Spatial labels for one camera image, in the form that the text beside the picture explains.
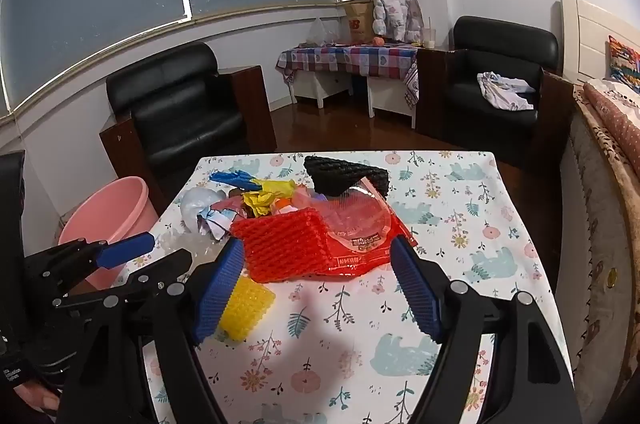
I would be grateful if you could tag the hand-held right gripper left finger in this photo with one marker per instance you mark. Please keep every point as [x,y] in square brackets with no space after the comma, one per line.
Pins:
[217,291]

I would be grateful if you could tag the black foam net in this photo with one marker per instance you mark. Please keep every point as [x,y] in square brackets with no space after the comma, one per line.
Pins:
[340,171]

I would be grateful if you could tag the printed white cloth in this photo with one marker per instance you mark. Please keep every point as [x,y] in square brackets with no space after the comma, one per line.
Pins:
[502,92]

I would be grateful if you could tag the pink red wrapper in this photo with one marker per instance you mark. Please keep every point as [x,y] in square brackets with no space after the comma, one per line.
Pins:
[230,205]

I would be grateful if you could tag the person's left hand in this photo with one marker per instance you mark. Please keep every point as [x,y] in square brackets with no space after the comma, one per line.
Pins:
[37,396]

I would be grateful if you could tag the yellow wrapper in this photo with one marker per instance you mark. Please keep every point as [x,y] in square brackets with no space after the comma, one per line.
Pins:
[267,196]

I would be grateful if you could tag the colourful striped pillow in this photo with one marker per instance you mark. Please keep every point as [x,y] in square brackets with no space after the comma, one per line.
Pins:
[625,64]

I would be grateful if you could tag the floral bear tablecloth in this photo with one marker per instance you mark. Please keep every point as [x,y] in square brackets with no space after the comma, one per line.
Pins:
[450,204]

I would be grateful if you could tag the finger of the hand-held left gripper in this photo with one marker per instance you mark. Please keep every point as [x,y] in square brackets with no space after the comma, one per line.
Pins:
[160,271]
[125,250]

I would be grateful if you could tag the white cabinet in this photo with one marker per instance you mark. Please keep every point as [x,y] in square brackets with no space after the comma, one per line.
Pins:
[390,99]
[320,87]

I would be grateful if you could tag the blue white paper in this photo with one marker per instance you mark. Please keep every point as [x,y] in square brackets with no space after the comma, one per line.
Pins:
[215,224]

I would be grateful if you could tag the red foam net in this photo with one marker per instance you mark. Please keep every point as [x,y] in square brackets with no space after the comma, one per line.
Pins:
[280,244]

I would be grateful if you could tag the cup with straw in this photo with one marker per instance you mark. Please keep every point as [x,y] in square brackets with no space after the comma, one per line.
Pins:
[429,40]

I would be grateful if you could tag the pink plastic bucket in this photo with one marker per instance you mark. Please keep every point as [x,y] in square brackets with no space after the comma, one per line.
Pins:
[110,209]

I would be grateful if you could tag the checked tablecloth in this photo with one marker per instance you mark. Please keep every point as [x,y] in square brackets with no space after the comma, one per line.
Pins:
[350,54]

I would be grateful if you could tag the pink dotted quilt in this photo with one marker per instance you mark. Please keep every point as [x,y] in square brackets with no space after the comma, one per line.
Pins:
[615,119]

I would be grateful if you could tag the black leather armchair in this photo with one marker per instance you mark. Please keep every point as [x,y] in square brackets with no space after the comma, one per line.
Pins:
[500,49]
[185,114]

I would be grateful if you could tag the white bed headboard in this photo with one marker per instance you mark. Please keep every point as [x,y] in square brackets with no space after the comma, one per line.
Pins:
[585,39]

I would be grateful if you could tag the bed with beige cover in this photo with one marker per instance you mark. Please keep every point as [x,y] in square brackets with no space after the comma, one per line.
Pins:
[590,254]

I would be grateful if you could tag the yellow foam net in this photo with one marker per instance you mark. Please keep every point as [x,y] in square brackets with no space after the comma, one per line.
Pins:
[247,309]

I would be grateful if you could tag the red and clear plastic wrapper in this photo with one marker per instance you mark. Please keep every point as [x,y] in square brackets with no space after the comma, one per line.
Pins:
[360,229]

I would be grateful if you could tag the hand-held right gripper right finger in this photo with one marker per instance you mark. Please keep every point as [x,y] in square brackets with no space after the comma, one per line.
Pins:
[415,291]

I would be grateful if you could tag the orange fruit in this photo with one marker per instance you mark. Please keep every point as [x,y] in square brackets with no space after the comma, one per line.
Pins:
[378,41]

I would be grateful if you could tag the brown paper bag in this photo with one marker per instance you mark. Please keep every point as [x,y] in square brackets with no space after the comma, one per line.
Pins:
[357,24]

